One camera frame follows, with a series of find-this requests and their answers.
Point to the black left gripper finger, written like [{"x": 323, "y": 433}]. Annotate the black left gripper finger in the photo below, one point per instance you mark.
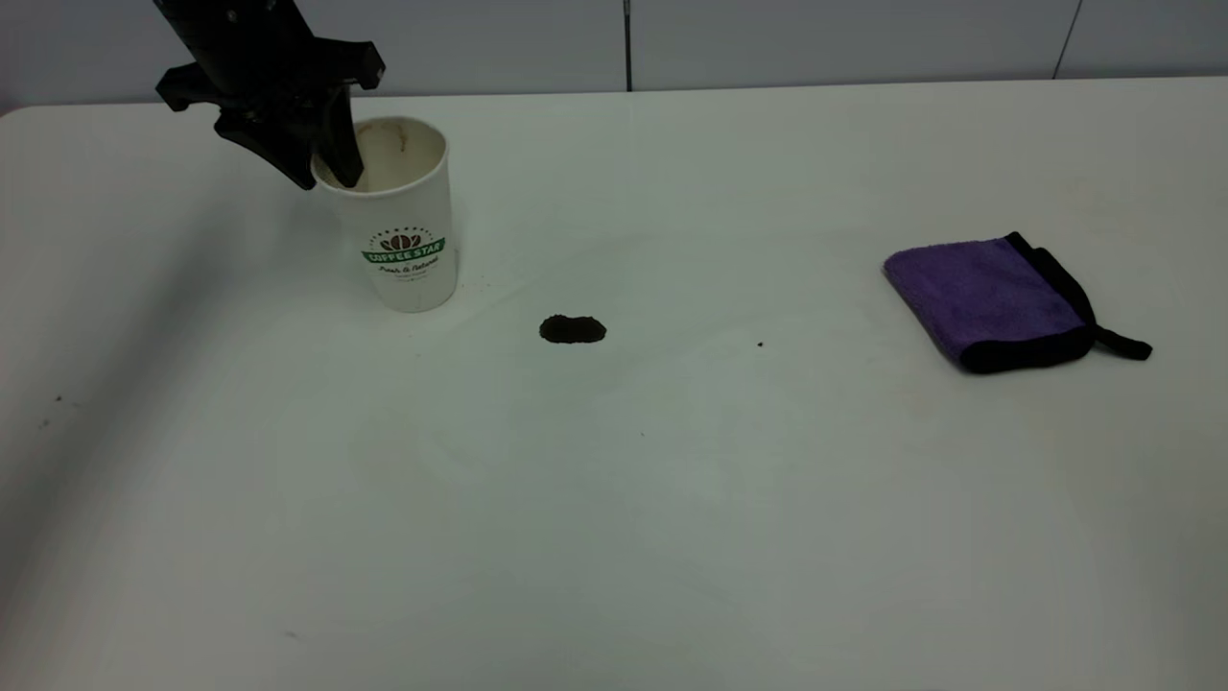
[
  {"x": 341, "y": 144},
  {"x": 278, "y": 144}
]

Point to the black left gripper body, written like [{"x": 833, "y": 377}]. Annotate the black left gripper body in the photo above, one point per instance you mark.
[{"x": 259, "y": 67}]

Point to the white paper coffee cup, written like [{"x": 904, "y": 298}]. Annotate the white paper coffee cup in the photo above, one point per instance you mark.
[{"x": 408, "y": 221}]

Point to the purple cloth with black trim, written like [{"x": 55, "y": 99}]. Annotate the purple cloth with black trim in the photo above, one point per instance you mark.
[{"x": 979, "y": 293}]

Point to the dark coffee spill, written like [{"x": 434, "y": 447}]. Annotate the dark coffee spill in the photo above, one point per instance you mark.
[{"x": 573, "y": 330}]

